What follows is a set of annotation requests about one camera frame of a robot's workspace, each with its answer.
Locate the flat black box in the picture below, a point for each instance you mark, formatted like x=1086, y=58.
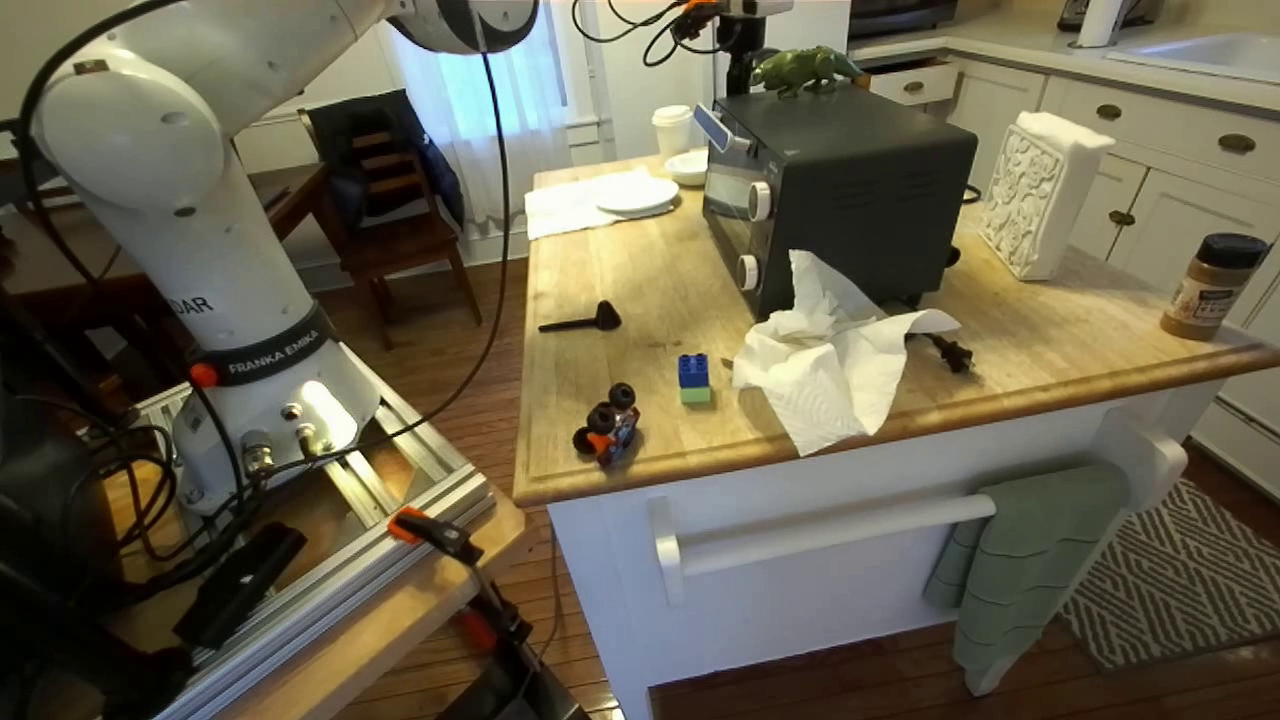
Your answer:
x=240, y=580

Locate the white lidded cup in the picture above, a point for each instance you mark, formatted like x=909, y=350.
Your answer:
x=674, y=126

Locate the white round plate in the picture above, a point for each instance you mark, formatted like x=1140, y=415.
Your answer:
x=639, y=199

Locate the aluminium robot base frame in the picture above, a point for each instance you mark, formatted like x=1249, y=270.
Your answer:
x=334, y=546

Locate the patterned grey rug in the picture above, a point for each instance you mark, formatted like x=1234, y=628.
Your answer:
x=1173, y=584

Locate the brown jar with black lid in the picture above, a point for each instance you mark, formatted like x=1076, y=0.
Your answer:
x=1211, y=286

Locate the black countertop appliance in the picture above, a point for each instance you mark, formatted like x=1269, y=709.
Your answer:
x=903, y=18

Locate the open white drawer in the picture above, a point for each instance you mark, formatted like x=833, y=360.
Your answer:
x=919, y=85

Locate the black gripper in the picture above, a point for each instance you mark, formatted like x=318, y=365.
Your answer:
x=741, y=42

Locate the white stained cloth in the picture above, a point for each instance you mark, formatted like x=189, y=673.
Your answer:
x=561, y=208

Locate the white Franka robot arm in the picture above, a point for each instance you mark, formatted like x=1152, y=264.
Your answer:
x=185, y=172

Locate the white sheer curtain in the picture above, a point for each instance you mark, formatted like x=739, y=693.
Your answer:
x=534, y=123

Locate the grey green hanging towel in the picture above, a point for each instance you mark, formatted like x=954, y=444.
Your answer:
x=1033, y=572

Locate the crumpled white paper towel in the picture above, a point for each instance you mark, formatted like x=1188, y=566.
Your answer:
x=825, y=360

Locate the blue and green sponge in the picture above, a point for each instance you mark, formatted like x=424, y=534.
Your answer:
x=692, y=380

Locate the black red blue toy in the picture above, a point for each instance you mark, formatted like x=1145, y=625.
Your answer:
x=609, y=424

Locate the dark wooden chair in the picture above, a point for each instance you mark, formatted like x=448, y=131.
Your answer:
x=386, y=201

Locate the white lower kitchen cabinets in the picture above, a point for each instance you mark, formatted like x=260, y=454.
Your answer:
x=1173, y=172

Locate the white kitchen island base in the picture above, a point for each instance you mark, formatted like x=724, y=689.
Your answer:
x=801, y=615

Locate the black toaster oven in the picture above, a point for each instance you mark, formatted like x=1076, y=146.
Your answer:
x=867, y=185

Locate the white paper towel roll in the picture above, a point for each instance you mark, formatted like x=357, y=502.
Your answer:
x=1100, y=21

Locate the black orange clamp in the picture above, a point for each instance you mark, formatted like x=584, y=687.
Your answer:
x=461, y=561

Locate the white towel bar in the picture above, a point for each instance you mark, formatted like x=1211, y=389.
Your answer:
x=815, y=531

